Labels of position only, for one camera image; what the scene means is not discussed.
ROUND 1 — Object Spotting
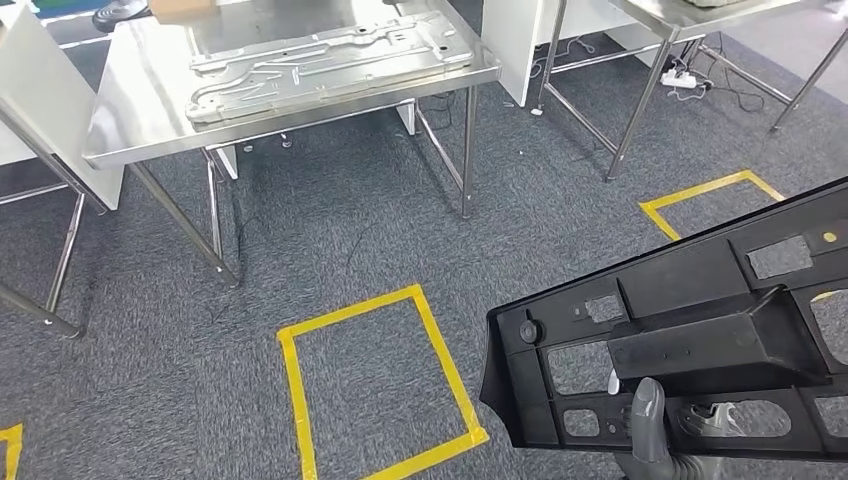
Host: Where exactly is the white power strip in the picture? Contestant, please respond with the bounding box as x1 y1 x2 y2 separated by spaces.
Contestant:
661 68 699 91

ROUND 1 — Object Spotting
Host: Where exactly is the white cabinet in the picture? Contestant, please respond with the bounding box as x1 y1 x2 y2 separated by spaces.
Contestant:
0 0 125 213

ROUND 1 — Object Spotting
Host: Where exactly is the stainless steel workbench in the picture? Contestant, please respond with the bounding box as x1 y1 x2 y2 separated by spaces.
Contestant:
82 0 503 287

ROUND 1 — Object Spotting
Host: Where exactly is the stamped steel panel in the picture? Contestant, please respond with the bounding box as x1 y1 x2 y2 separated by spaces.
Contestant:
185 9 476 126

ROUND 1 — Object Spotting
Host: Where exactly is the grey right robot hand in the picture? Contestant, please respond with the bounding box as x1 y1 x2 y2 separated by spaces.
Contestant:
629 377 738 464

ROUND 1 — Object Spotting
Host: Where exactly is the black plastic licence plate bracket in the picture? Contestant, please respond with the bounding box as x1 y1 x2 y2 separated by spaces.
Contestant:
478 177 848 464

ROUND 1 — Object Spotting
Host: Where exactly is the stainless steel table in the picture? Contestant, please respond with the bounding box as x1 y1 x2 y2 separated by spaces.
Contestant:
535 0 848 183
0 99 111 340

